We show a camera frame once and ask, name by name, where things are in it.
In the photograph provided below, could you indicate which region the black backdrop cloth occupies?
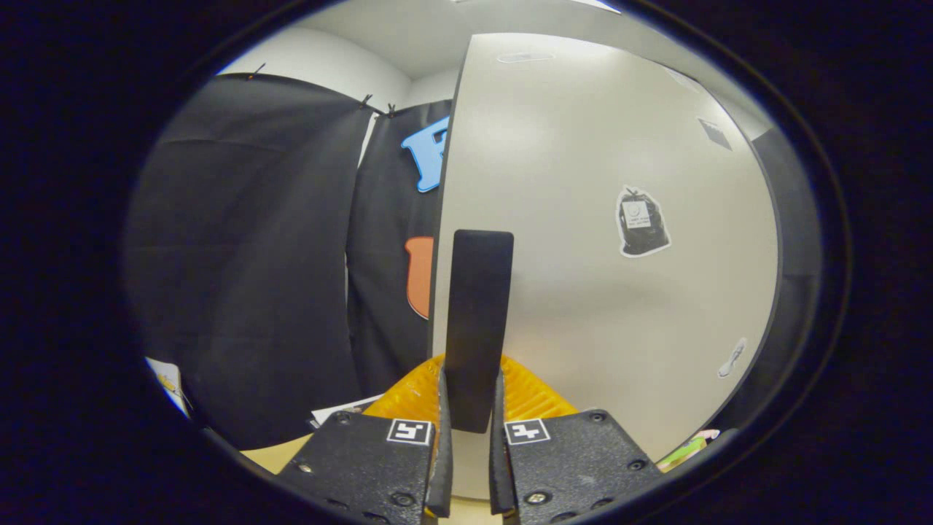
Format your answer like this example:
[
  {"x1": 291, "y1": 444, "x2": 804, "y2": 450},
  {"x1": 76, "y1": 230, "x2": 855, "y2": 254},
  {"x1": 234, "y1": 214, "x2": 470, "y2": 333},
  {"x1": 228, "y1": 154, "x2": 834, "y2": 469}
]
[{"x1": 124, "y1": 73, "x2": 453, "y2": 451}]

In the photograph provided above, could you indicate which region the black cabinet door handle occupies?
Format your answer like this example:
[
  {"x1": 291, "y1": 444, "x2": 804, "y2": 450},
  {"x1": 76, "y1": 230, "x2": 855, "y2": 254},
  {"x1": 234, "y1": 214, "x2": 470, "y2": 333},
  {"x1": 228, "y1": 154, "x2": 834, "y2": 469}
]
[{"x1": 443, "y1": 230, "x2": 515, "y2": 434}]

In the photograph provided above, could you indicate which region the grey cabinet door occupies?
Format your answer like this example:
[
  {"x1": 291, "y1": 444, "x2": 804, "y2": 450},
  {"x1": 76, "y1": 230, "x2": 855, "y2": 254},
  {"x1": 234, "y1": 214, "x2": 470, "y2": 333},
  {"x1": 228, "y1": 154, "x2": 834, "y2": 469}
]
[{"x1": 429, "y1": 33, "x2": 782, "y2": 500}]

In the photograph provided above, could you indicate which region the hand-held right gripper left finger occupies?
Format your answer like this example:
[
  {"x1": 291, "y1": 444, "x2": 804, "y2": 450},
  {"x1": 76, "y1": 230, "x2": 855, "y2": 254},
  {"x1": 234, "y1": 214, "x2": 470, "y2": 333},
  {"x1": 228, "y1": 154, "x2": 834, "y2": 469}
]
[{"x1": 277, "y1": 355, "x2": 454, "y2": 522}]

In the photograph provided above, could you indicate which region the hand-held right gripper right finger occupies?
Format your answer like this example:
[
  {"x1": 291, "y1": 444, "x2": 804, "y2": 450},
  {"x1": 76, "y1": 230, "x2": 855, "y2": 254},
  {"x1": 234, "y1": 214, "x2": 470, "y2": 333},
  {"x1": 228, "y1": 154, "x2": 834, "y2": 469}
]
[{"x1": 488, "y1": 355, "x2": 664, "y2": 524}]

